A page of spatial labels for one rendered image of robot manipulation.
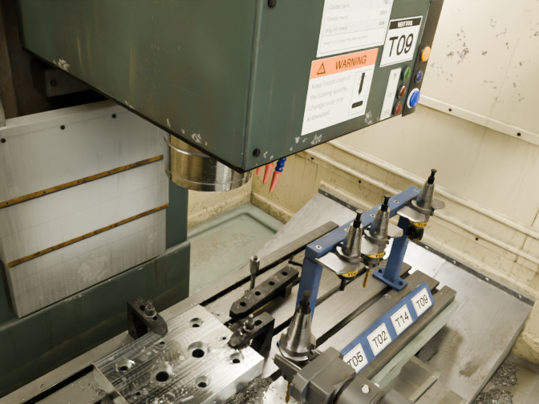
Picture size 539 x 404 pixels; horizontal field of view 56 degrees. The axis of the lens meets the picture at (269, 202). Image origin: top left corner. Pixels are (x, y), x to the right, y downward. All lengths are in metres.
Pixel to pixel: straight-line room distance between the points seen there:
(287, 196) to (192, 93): 1.61
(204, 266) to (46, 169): 0.99
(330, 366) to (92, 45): 0.66
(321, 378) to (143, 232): 0.81
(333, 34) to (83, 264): 0.99
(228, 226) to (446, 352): 1.10
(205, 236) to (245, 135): 1.62
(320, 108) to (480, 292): 1.23
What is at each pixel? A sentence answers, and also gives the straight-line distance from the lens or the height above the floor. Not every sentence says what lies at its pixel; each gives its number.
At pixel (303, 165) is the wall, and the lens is 2.16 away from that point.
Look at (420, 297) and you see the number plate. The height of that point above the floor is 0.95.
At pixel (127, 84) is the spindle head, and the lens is 0.83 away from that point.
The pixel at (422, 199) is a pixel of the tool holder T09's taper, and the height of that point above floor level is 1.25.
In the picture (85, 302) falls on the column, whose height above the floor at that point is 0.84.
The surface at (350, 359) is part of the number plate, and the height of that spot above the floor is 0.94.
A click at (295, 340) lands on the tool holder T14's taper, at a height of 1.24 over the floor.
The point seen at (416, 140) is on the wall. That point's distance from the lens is 1.82.
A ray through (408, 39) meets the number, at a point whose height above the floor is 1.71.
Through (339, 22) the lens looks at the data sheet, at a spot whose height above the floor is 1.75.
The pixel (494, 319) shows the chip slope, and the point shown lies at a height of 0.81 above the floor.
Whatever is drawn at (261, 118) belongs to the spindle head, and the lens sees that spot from 0.65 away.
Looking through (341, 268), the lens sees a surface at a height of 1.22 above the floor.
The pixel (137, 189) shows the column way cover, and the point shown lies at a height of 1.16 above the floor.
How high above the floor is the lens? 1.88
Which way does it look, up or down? 31 degrees down
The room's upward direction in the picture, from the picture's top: 7 degrees clockwise
